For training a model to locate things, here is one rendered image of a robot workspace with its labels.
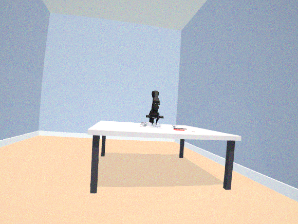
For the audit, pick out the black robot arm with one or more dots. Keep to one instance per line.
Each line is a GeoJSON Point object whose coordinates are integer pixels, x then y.
{"type": "Point", "coordinates": [155, 104]}

